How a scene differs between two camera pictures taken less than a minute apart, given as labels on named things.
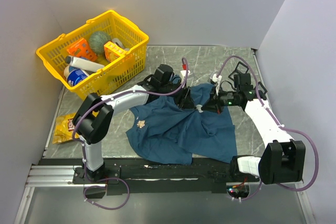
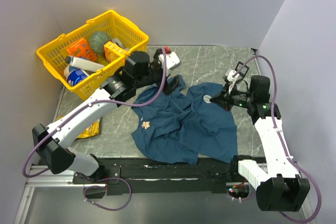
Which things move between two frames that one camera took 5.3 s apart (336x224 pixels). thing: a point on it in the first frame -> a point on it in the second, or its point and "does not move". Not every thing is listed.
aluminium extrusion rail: (52, 176) does not move
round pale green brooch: (198, 107) -> (206, 98)
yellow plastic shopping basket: (104, 56) does not move
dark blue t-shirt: (164, 128) does not move
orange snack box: (81, 49) does not move
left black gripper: (185, 100) -> (170, 87)
